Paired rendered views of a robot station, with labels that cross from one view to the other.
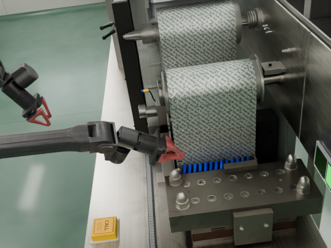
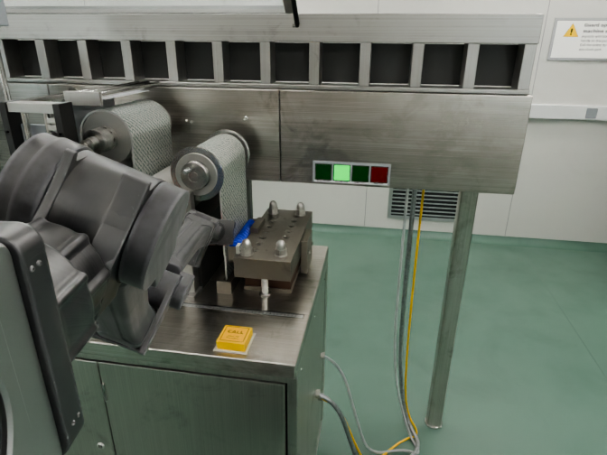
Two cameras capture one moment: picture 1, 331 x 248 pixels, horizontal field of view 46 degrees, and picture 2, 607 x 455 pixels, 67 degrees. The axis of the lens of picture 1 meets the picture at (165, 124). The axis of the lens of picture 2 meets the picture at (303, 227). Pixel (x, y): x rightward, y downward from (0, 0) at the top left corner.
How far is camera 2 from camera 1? 122 cm
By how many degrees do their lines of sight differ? 71
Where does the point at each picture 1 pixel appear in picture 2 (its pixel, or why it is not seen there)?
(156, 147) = (228, 223)
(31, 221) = not seen: outside the picture
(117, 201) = (193, 329)
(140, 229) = (251, 319)
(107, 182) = not seen: hidden behind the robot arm
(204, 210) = (294, 247)
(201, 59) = (155, 158)
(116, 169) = not seen: hidden behind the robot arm
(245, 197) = (292, 232)
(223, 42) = (165, 136)
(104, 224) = (233, 333)
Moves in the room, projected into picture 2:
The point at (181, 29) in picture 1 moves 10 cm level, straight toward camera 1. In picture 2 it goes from (141, 125) to (174, 126)
